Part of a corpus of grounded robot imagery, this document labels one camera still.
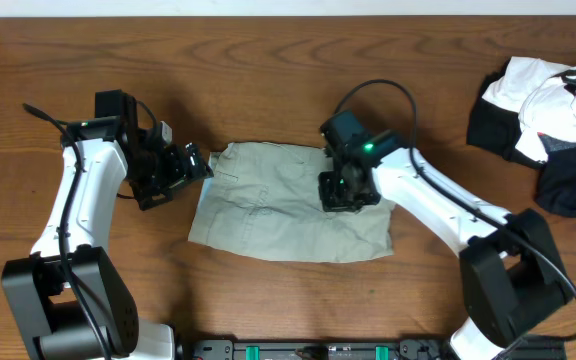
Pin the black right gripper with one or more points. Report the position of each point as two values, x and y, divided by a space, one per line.
329 200

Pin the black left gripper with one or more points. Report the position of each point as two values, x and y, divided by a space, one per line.
179 173

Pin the khaki green shorts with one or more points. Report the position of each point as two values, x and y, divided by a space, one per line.
263 202

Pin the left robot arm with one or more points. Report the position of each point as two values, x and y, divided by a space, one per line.
67 298

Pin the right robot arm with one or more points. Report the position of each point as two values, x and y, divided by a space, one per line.
510 267

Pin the white garment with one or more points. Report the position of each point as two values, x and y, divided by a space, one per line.
542 97

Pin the black garment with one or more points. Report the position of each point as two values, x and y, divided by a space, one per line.
494 130

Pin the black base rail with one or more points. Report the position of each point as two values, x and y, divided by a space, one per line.
348 351

